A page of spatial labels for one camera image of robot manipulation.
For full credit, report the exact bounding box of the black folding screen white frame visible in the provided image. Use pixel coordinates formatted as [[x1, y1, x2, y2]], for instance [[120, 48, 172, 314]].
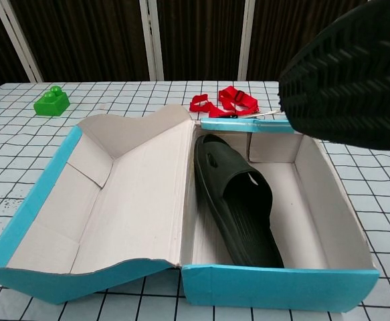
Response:
[[0, 0, 369, 98]]

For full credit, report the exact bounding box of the black rubber slipper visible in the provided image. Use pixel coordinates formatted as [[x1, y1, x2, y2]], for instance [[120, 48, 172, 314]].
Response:
[[277, 0, 390, 150], [193, 133, 285, 268]]

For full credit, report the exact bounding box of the light blue cardboard shoe box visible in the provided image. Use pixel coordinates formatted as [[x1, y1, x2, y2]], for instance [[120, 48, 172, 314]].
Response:
[[0, 104, 381, 314]]

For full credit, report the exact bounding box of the red fabric strap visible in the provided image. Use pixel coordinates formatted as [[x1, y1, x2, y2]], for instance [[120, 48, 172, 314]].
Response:
[[189, 85, 260, 118]]

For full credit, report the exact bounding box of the white black checkered tablecloth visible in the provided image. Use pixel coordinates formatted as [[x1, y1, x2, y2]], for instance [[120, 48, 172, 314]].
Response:
[[0, 80, 390, 321]]

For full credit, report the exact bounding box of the green toy building block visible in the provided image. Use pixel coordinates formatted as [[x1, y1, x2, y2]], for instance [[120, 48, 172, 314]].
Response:
[[33, 85, 71, 118]]

